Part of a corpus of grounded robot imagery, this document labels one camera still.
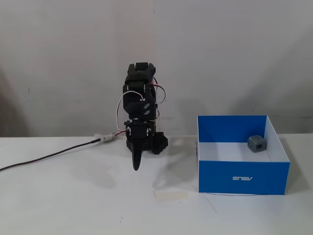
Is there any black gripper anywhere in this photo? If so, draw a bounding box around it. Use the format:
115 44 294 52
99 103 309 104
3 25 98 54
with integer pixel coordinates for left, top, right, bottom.
124 118 156 172

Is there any gray block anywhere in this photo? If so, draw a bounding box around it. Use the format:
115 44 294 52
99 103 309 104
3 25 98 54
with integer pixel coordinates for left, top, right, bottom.
247 134 268 154

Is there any blue and white cardboard box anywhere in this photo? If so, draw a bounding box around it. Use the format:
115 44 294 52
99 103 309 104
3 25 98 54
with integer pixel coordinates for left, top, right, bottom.
196 115 291 196

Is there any white tape wad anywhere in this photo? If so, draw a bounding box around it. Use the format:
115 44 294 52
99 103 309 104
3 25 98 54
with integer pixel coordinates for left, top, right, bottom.
94 132 118 143

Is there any clear tape strip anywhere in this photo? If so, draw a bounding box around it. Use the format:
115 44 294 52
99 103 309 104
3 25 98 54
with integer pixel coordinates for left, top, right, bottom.
153 190 190 202

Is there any white servo wire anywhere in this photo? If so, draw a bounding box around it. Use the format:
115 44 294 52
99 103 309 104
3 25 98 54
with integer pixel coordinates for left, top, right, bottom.
114 91 145 132

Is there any red servo wire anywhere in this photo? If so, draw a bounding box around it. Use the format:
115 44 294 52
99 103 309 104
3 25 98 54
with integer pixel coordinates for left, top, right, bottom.
151 82 167 105

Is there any black power cable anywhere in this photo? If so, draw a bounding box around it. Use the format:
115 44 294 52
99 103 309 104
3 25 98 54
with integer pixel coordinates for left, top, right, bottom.
0 138 101 172

